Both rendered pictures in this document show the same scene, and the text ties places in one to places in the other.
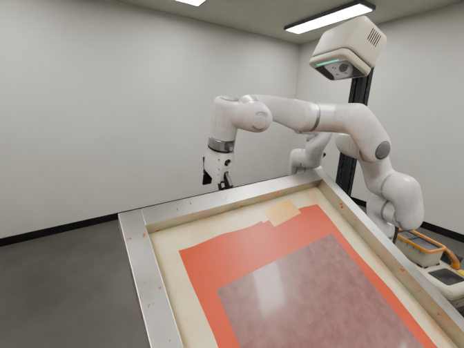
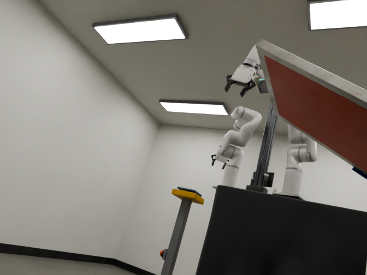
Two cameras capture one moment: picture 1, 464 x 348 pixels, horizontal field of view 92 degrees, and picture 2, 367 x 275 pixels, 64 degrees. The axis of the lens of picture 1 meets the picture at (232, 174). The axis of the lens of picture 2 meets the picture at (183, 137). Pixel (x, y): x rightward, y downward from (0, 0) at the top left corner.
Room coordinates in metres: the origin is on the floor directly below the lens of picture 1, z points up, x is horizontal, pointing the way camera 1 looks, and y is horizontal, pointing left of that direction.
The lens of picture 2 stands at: (-0.43, 0.80, 0.71)
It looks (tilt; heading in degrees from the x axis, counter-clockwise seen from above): 19 degrees up; 334
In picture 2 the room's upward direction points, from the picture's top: 17 degrees clockwise
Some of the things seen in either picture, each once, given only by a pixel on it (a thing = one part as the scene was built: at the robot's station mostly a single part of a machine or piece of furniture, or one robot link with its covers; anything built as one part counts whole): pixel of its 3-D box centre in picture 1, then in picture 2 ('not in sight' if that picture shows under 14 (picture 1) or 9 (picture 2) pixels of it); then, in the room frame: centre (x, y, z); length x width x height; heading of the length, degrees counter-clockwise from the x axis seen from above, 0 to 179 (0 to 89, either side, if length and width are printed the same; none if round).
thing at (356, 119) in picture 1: (347, 132); not in sight; (0.66, -0.33, 1.67); 0.21 x 0.15 x 0.16; 104
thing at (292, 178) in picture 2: not in sight; (292, 184); (0.75, -0.57, 1.21); 0.16 x 0.13 x 0.15; 107
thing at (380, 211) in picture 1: (384, 214); (297, 159); (0.74, -0.56, 1.37); 0.13 x 0.10 x 0.16; 14
